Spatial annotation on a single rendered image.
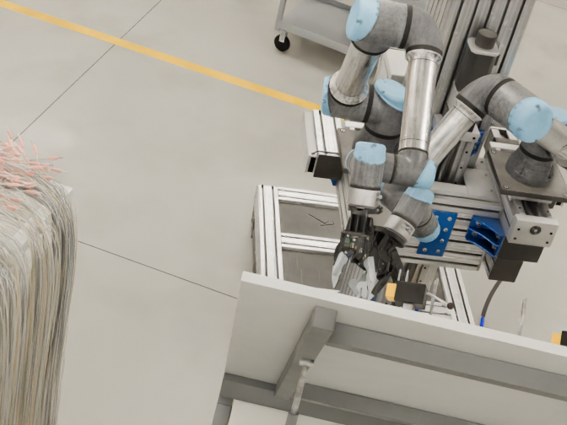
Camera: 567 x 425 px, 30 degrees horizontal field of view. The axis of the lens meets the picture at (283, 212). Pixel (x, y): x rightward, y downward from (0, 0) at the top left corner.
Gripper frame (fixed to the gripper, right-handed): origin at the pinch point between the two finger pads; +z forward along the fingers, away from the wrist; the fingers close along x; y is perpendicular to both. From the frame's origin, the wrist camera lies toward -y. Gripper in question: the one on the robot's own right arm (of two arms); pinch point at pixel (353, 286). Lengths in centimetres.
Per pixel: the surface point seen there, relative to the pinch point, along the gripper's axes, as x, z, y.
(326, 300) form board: 7, -10, 75
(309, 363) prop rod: 2, 7, 53
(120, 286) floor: -115, 40, -142
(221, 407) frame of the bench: -31, 39, -9
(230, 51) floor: -136, -64, -326
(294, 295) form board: 1, -10, 75
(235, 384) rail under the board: -28.6, 32.5, -9.6
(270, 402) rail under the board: -19.6, 36.8, -13.6
